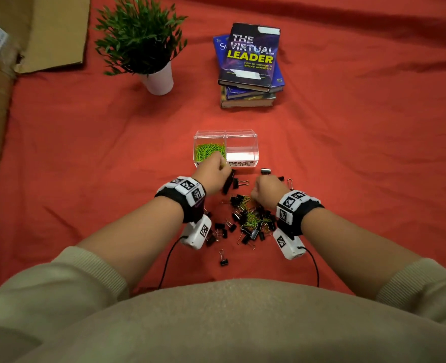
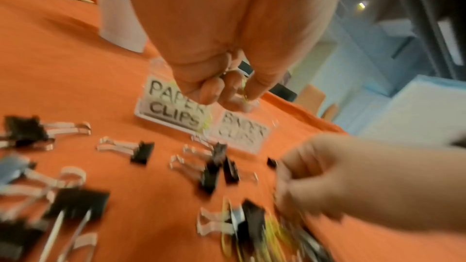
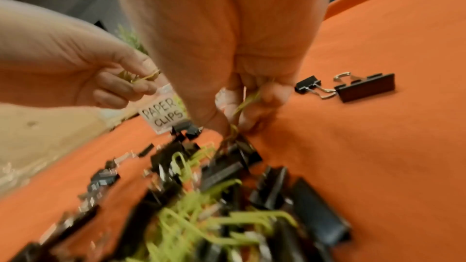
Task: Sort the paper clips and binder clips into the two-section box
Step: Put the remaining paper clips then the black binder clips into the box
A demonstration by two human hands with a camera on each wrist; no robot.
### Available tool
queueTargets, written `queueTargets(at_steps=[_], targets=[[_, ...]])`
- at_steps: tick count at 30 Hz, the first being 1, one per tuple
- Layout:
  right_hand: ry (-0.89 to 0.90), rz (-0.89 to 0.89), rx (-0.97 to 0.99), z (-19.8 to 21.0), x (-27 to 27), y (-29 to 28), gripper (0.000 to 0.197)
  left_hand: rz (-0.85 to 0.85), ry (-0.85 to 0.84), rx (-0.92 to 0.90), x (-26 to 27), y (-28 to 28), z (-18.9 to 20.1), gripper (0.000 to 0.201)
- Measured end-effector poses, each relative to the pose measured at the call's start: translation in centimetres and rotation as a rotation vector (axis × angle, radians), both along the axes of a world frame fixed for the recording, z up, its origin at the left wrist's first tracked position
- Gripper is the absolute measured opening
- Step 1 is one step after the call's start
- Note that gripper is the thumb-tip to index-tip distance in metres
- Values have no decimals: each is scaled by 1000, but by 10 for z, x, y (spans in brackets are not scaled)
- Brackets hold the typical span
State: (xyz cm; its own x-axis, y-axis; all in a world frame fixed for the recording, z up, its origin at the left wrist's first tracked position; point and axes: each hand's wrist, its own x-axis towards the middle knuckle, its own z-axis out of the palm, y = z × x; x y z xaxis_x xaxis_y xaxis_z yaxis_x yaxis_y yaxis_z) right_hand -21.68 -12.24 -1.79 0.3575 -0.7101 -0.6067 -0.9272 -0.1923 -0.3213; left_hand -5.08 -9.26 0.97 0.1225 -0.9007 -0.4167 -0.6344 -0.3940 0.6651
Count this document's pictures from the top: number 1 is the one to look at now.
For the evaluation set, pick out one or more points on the person's right forearm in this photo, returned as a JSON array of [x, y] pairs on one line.
[[359, 253]]

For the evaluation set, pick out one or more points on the beige sweater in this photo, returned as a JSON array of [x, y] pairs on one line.
[[226, 325]]

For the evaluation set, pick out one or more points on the pile of black binder clips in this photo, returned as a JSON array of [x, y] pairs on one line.
[[228, 183]]

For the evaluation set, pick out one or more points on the brown book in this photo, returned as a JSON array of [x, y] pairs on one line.
[[247, 103]]

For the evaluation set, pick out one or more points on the blue book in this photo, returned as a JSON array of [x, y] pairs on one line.
[[219, 47]]

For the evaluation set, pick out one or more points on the person's right hand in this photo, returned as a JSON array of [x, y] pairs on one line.
[[270, 192]]

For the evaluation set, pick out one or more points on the red cloth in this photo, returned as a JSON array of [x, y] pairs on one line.
[[359, 147]]

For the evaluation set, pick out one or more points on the green plant in white pot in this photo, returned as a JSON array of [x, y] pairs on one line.
[[140, 37]]

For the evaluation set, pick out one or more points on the person's left forearm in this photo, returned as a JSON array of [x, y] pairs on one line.
[[132, 241]]

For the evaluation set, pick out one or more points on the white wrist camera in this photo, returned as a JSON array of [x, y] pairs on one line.
[[196, 234], [289, 245]]

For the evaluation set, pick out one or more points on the black wristband with marker tiles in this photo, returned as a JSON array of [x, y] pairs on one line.
[[181, 192], [298, 207]]

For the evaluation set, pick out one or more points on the clear two-compartment plastic box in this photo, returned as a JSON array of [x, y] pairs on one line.
[[242, 147]]

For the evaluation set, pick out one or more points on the person's left hand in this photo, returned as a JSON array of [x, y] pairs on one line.
[[211, 173]]

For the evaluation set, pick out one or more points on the dark purple book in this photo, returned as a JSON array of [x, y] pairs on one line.
[[249, 56]]

